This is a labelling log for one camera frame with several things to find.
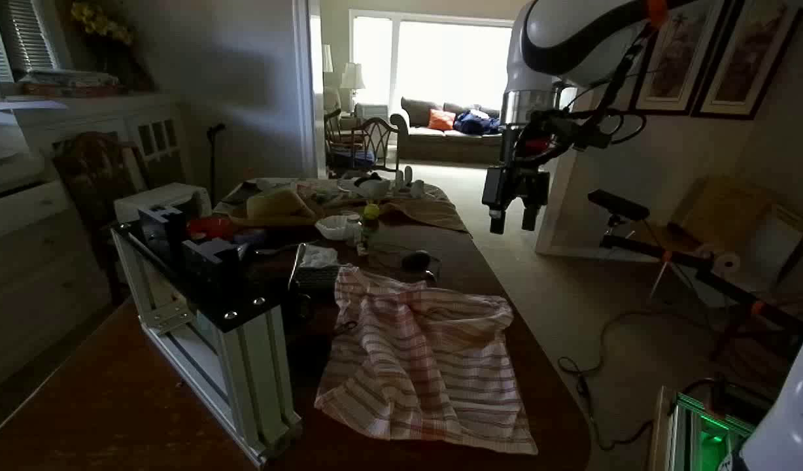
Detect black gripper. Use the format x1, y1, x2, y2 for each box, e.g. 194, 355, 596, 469
482, 124, 551, 235

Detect pink striped towel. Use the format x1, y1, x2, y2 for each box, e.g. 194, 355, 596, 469
315, 265, 537, 455

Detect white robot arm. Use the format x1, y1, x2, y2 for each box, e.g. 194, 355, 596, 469
482, 0, 690, 233

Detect blue cushion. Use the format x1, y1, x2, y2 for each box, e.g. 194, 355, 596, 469
452, 108, 500, 137

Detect black computer mouse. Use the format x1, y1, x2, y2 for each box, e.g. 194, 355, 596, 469
400, 250, 436, 274

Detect orange cushion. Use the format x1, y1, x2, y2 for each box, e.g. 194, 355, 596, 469
427, 110, 456, 131

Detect dark sofa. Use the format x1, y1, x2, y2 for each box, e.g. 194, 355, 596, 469
389, 99, 502, 168

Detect yellow-green ball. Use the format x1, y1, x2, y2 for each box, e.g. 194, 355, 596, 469
362, 202, 381, 219

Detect wooden chair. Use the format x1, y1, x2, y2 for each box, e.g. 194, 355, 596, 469
324, 110, 397, 178

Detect white bowl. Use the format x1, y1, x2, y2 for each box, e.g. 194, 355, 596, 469
315, 215, 354, 240

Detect yellow straw hat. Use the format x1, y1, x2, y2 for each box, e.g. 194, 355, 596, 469
245, 189, 311, 226

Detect framed picture left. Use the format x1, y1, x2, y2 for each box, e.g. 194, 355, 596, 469
634, 0, 730, 113

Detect framed picture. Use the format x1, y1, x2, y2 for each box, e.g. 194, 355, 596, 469
634, 0, 730, 113
693, 0, 803, 120

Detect green lit control box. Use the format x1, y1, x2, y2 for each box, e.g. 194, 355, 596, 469
647, 379, 755, 471

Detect framed picture right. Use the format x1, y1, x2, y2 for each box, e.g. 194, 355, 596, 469
693, 0, 803, 120

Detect white cabinet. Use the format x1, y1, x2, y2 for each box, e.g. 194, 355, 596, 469
0, 93, 183, 384

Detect black floor cable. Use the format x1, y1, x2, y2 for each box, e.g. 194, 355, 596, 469
555, 307, 725, 455

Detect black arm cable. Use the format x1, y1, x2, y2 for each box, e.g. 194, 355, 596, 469
538, 23, 651, 165

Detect aluminium frame stand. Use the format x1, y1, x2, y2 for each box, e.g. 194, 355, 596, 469
112, 223, 302, 469

